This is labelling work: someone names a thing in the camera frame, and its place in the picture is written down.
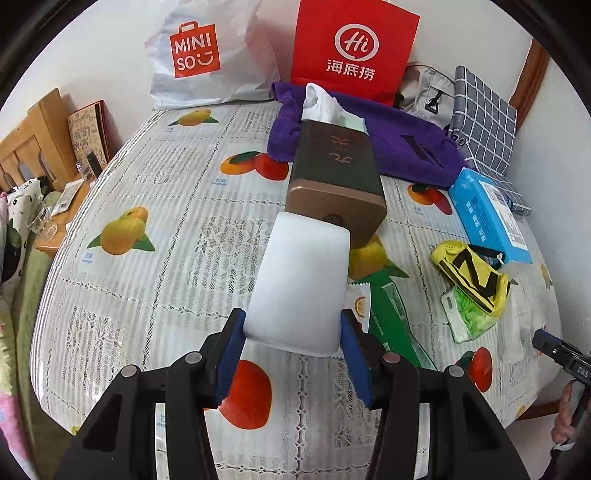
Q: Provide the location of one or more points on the polka dot cloth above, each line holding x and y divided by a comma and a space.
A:
21, 221

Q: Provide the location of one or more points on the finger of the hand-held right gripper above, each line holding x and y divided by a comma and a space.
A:
551, 344

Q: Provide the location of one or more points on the wooden headboard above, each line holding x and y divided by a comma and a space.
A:
32, 138

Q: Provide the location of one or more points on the person's right hand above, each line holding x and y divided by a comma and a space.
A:
563, 415

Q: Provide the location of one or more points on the grey fabric bag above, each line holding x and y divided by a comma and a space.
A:
422, 92

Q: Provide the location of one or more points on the green tissue packet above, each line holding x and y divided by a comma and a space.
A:
468, 318

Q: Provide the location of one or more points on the clear drinking glass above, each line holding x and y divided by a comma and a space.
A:
41, 221

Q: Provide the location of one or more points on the white tissue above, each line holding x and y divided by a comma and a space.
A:
321, 104

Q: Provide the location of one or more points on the white plastic shopping bag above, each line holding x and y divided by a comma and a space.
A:
203, 60

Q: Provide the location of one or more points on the grey checked cloth bag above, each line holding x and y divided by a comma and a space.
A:
485, 124

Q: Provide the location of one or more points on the green snack packet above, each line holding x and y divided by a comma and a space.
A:
392, 314

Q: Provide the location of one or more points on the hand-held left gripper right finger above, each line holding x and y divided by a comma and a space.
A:
358, 364

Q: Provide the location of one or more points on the purple towel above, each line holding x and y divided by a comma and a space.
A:
397, 143

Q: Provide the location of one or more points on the brown wooden door frame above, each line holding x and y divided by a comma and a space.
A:
528, 76

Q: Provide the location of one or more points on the patterned book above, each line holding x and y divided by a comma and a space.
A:
87, 131

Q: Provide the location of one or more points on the blue tissue pack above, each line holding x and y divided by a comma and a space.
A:
489, 217

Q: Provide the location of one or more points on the white packet with orange print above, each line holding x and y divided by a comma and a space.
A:
358, 307

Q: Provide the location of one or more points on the red paper bag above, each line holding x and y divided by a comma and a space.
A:
355, 50

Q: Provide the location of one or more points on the small black bottle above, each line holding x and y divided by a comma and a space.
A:
92, 164

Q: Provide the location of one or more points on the wooden nightstand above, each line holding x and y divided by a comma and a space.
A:
64, 226

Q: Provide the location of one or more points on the white sponge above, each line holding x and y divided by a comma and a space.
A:
298, 286

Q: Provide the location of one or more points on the yellow black pouch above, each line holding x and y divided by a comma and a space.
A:
471, 277

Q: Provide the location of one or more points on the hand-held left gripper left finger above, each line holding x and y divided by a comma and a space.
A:
231, 355

